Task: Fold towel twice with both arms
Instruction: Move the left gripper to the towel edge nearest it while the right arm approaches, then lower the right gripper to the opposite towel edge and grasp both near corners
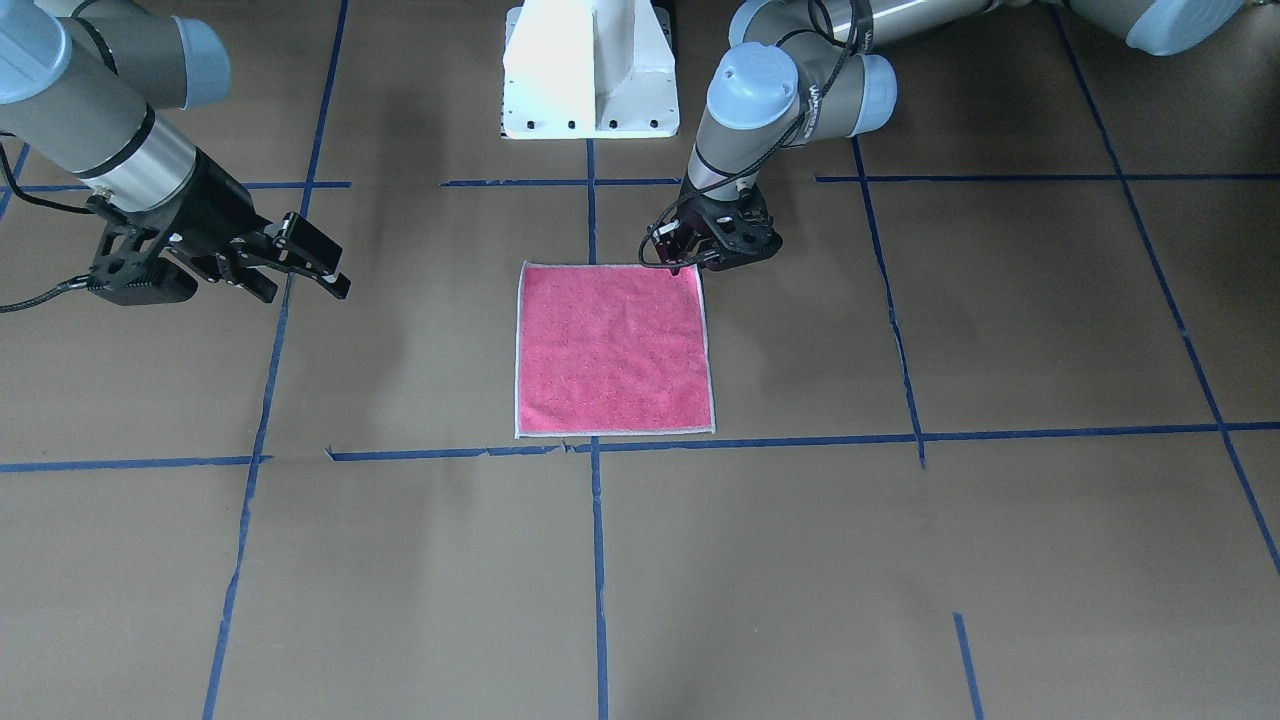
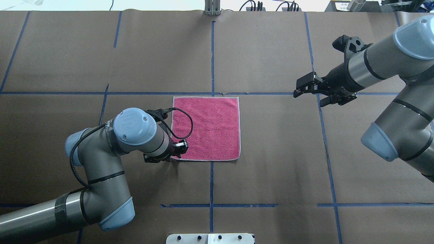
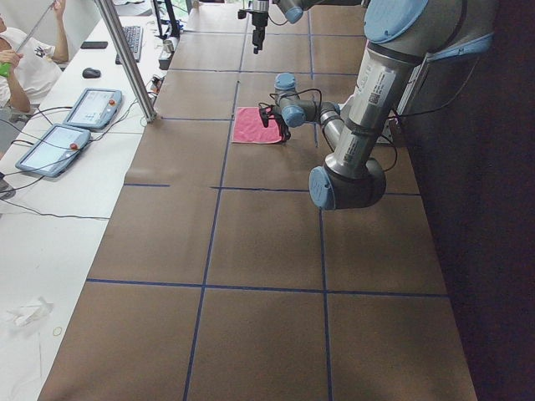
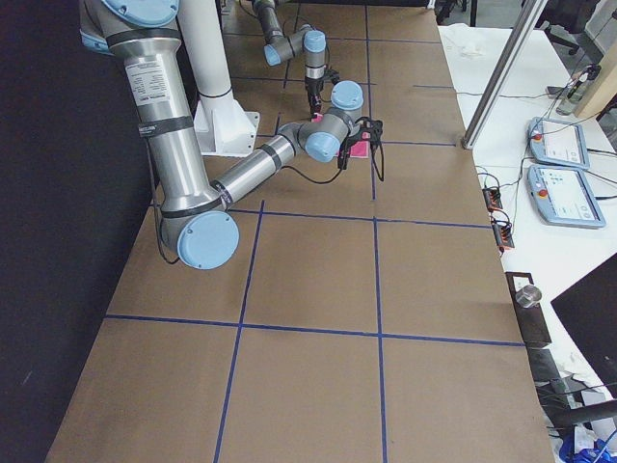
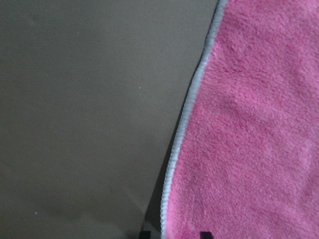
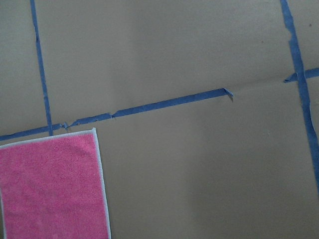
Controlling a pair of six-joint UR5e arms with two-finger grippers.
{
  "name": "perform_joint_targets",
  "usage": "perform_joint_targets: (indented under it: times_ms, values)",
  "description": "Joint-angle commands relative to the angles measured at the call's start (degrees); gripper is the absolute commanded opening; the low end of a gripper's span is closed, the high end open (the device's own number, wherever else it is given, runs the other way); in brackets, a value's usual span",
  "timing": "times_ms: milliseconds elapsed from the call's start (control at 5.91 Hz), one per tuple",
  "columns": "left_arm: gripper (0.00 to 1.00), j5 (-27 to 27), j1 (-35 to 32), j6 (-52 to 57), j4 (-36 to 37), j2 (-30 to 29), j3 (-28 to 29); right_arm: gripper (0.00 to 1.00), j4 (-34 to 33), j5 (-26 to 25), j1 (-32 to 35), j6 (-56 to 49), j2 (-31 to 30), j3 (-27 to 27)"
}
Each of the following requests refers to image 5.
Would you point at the pink towel with white edging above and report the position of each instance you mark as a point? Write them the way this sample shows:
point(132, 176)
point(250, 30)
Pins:
point(245, 159)

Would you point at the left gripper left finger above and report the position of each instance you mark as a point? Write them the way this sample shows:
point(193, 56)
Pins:
point(145, 235)

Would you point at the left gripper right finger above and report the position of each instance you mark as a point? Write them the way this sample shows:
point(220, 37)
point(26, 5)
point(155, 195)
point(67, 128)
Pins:
point(205, 235)

